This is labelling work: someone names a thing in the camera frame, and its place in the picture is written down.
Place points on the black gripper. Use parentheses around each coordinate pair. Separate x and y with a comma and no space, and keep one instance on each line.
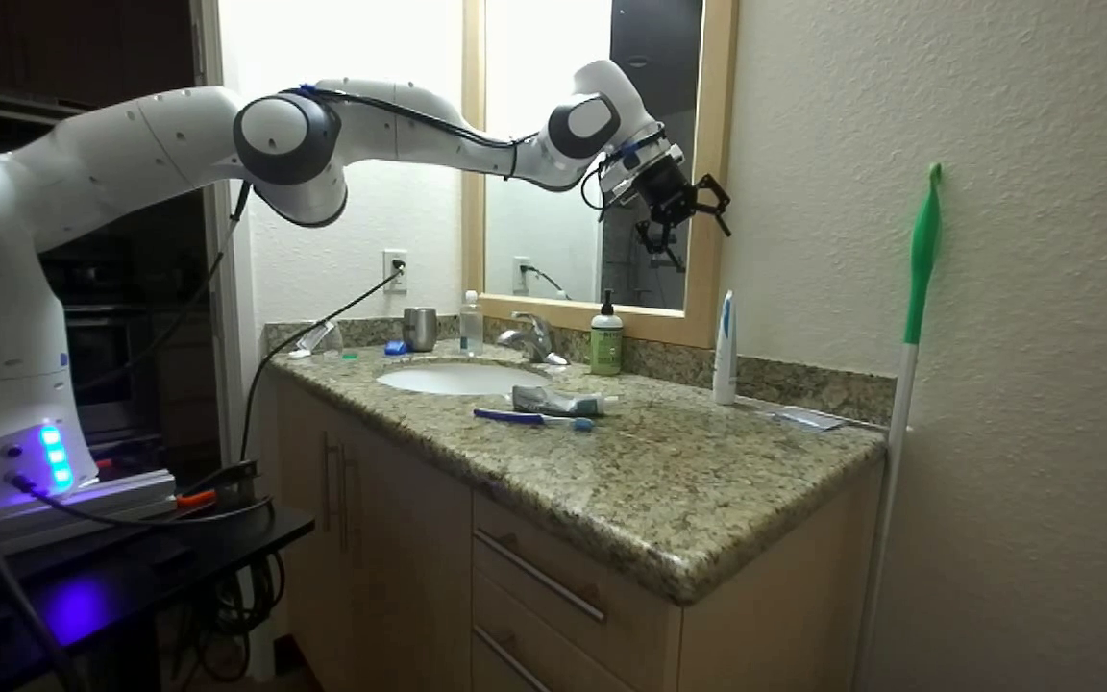
(663,186)

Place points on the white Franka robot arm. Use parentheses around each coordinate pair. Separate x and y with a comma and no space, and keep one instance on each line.
(130,155)

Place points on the green pump soap bottle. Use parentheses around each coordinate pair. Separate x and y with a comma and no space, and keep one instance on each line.
(603,343)

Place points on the clear plastic bottle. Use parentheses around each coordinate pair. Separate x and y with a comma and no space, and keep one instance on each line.
(471,327)

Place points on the granite backsplash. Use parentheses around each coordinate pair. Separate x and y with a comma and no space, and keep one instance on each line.
(807,387)

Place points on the green white broom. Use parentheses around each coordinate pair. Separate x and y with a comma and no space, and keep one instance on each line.
(925,254)

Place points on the chrome faucet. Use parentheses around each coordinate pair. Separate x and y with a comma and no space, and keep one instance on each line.
(531,340)

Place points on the clear plastic wrapper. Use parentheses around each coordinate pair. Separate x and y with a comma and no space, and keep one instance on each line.
(807,418)

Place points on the blue white toothbrush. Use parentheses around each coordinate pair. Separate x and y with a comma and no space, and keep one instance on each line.
(516,418)

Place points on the white oval sink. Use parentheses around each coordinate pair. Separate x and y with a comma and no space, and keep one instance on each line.
(449,378)

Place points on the grey metal cup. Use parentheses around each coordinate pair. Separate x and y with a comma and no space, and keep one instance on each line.
(420,327)

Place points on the blue floss container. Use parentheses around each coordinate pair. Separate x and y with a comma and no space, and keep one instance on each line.
(397,349)

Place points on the light wood vanity cabinet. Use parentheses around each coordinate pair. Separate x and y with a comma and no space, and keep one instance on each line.
(401,552)

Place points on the orange black clamp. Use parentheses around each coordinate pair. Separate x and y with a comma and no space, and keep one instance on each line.
(214,488)

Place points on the black robot cart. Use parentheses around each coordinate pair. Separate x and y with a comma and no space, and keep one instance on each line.
(130,578)

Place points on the white wall outlet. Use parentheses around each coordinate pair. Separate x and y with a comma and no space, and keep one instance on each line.
(392,270)

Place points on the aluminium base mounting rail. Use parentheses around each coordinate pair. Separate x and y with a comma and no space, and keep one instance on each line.
(56,514)

